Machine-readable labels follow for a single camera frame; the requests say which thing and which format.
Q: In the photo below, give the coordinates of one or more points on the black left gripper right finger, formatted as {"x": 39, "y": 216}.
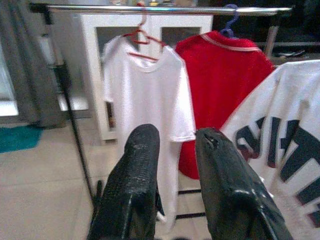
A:
{"x": 230, "y": 195}

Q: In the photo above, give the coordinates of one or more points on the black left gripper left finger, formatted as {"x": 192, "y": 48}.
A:
{"x": 135, "y": 187}

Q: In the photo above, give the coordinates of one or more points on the white printed t-shirt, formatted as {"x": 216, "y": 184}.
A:
{"x": 287, "y": 100}

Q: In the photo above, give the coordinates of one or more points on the red plastic hanger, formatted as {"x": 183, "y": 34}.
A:
{"x": 155, "y": 40}

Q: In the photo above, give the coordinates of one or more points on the purple plastic hanger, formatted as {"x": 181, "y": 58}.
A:
{"x": 227, "y": 31}

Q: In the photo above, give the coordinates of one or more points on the plain white t-shirt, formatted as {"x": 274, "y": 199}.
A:
{"x": 150, "y": 100}

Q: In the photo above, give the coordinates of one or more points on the red collared shirt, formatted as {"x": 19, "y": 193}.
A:
{"x": 220, "y": 87}

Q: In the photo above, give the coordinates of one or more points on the teal floor mat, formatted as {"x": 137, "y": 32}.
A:
{"x": 17, "y": 138}

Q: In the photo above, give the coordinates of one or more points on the low white glass-door cabinet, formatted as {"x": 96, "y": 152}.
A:
{"x": 90, "y": 62}

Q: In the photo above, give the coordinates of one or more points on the glass door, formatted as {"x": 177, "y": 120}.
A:
{"x": 7, "y": 105}

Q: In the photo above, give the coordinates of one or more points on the grey curtain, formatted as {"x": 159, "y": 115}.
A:
{"x": 30, "y": 75}

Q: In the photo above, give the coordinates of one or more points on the metal clothes rack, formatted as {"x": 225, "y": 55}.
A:
{"x": 175, "y": 10}

